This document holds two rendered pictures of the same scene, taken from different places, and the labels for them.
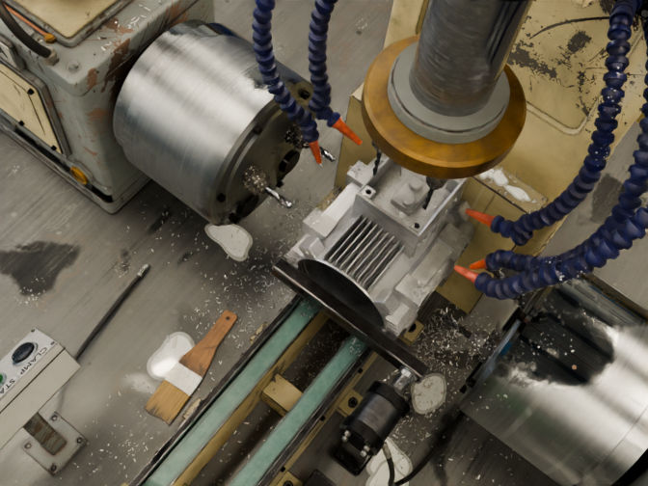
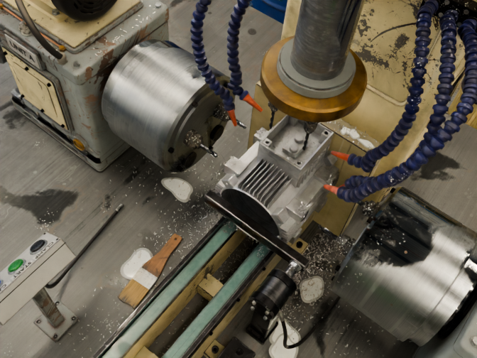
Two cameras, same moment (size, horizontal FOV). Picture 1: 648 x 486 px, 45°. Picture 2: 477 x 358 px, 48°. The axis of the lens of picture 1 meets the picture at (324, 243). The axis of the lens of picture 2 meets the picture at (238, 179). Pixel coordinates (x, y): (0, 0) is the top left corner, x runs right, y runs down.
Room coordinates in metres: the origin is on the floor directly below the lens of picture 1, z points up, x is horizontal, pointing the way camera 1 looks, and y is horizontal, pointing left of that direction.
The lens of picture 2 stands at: (-0.12, -0.04, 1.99)
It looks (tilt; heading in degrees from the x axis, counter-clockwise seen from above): 57 degrees down; 4
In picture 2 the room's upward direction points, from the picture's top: 7 degrees clockwise
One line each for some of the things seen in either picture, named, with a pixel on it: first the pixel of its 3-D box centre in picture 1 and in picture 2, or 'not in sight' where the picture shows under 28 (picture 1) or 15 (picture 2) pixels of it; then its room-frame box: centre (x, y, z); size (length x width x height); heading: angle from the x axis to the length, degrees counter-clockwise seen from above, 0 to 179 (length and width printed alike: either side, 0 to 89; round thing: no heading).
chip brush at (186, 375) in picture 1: (195, 364); (152, 268); (0.36, 0.17, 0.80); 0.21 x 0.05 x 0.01; 158
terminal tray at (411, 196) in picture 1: (408, 197); (294, 148); (0.55, -0.10, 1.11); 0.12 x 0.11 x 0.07; 152
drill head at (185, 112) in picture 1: (194, 105); (154, 95); (0.68, 0.23, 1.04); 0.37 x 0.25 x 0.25; 62
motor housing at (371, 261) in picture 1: (381, 249); (277, 185); (0.51, -0.08, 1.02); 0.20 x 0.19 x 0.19; 152
